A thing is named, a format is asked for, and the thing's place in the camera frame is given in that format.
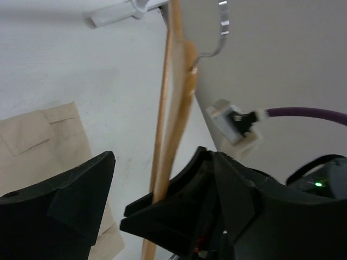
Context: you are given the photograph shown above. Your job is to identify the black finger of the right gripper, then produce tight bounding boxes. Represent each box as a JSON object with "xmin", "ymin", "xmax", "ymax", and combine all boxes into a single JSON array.
[{"xmin": 120, "ymin": 146, "xmax": 217, "ymax": 256}]

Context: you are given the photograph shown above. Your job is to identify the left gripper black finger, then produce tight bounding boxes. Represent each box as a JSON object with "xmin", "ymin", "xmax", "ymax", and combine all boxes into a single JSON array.
[{"xmin": 1, "ymin": 151, "xmax": 115, "ymax": 259}]

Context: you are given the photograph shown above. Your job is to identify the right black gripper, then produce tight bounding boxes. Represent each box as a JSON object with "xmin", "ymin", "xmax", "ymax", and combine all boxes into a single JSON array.
[{"xmin": 168, "ymin": 151, "xmax": 347, "ymax": 260}]

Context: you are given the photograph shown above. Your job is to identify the beige trousers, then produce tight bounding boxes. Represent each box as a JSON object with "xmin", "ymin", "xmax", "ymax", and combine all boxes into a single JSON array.
[{"xmin": 1, "ymin": 103, "xmax": 124, "ymax": 259}]

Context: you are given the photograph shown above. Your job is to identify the wooden clothes hanger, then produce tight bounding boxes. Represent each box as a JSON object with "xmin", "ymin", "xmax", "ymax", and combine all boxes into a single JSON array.
[{"xmin": 140, "ymin": 0, "xmax": 230, "ymax": 260}]

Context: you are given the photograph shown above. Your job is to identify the white clothes rack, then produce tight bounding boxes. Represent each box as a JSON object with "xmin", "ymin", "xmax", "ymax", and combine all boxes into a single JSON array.
[{"xmin": 82, "ymin": 0, "xmax": 168, "ymax": 29}]

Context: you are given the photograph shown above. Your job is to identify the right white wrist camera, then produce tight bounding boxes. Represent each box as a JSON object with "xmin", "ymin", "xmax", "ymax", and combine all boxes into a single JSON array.
[{"xmin": 205, "ymin": 99, "xmax": 267, "ymax": 162}]

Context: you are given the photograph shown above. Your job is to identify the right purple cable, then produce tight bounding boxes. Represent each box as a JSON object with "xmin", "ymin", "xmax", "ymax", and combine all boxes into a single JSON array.
[{"xmin": 253, "ymin": 107, "xmax": 347, "ymax": 127}]

